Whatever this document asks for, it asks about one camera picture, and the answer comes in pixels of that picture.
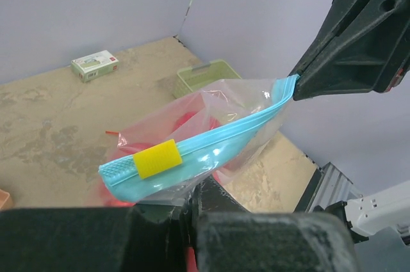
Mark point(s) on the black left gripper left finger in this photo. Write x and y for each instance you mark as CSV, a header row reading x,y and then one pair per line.
x,y
137,238

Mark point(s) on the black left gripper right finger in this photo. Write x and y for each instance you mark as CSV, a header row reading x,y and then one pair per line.
x,y
227,237

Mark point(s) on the clear bag blue zipper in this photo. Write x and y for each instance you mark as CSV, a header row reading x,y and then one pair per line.
x,y
250,112

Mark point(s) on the clear bag red zipper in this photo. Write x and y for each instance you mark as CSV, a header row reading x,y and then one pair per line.
x,y
122,140

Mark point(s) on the red fake pepper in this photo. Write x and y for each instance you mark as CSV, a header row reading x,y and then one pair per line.
x,y
210,122

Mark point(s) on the yellow zipper slider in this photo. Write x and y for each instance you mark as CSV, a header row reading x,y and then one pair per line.
x,y
157,159

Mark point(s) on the pink desk organizer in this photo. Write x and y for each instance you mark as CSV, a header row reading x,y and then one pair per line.
x,y
6,201

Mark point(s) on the green perforated basket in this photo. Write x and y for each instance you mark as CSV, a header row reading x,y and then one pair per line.
x,y
193,78

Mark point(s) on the small green white box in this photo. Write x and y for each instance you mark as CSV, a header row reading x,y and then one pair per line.
x,y
94,65

